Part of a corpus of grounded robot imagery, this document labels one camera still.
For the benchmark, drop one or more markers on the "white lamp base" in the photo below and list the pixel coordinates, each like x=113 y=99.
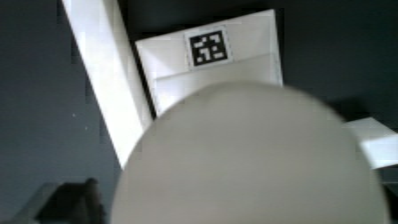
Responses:
x=222 y=52

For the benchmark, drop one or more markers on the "white boundary bar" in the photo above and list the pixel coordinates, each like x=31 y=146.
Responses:
x=380 y=141
x=110 y=61

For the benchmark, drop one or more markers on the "white front boundary bar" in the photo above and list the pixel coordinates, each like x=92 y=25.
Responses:
x=110 y=61

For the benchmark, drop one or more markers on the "white lamp bulb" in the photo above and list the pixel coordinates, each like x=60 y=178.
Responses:
x=248 y=160

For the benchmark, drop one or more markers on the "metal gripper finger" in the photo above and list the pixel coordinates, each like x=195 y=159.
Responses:
x=63 y=204

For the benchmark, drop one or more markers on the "white right boundary bar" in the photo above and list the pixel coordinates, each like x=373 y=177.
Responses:
x=380 y=141

